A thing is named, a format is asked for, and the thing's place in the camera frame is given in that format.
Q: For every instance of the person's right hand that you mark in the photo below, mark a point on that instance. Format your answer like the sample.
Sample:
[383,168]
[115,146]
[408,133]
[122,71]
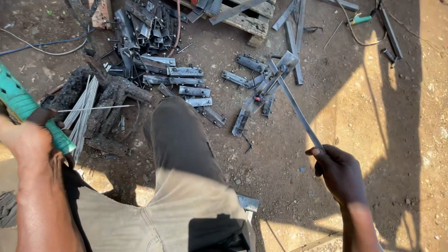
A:
[341,175]

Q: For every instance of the person's left hand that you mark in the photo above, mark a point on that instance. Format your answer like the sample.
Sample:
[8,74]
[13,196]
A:
[24,140]

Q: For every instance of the person's left fingers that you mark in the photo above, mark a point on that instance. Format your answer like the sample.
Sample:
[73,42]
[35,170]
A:
[42,115]

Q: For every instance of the green welding electrode holder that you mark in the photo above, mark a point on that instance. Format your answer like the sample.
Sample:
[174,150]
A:
[17,98]

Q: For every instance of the long steel bar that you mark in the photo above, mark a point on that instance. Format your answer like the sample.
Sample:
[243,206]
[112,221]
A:
[294,105]

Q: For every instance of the bundle of welding rods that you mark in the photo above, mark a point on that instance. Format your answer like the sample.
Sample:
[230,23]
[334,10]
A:
[84,108]

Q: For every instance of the thin welding rod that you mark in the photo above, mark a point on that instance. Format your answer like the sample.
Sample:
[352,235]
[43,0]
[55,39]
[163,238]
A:
[98,108]

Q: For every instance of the black charred rough block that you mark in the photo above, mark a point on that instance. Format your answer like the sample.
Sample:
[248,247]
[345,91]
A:
[112,98]

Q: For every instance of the upright dark steel angle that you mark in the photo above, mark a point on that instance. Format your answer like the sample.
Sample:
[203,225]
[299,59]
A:
[94,64]

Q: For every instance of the grey ribbed rubber piece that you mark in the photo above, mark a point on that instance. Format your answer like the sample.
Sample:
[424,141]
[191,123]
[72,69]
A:
[7,210]

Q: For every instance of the red brick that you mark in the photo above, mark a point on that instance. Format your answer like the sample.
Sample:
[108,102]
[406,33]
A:
[101,14]

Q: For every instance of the pile of steel bolt brackets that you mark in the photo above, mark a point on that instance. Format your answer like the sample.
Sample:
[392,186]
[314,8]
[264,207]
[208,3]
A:
[157,42]

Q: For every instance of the person's khaki trousers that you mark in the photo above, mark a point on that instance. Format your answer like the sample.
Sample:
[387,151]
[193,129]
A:
[182,196]

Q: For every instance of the bent steel bolt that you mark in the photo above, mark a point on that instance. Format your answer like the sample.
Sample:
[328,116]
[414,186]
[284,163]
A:
[247,141]

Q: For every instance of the steel strips on pallet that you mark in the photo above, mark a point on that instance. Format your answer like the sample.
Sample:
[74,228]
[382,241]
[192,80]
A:
[231,10]

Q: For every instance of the small steel plate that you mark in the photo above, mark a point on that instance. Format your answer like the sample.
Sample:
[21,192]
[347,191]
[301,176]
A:
[249,203]

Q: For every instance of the wooden pallet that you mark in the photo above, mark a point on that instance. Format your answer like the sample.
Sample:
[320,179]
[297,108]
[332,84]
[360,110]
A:
[246,21]

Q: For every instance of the steel angle workpiece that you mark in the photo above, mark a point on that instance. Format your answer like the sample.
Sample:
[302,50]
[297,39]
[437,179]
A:
[276,75]

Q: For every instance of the black metal hook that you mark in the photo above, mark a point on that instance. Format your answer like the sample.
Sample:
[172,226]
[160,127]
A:
[313,29]

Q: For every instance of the thin steel rod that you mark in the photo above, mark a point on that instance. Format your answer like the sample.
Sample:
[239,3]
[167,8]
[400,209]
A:
[332,35]

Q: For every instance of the wooden plank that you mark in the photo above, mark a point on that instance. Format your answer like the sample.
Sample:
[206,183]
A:
[318,242]

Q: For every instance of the grey steel bar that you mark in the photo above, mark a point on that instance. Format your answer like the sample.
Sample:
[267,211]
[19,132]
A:
[341,4]

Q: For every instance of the short dark steel tube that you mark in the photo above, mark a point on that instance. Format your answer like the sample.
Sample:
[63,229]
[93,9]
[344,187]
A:
[388,55]

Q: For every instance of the dark square steel tube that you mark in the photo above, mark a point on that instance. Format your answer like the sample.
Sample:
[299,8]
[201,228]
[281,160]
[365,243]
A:
[391,33]

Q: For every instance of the steel bracket with bolts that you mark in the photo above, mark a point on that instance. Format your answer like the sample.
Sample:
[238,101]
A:
[235,78]
[267,105]
[240,122]
[251,63]

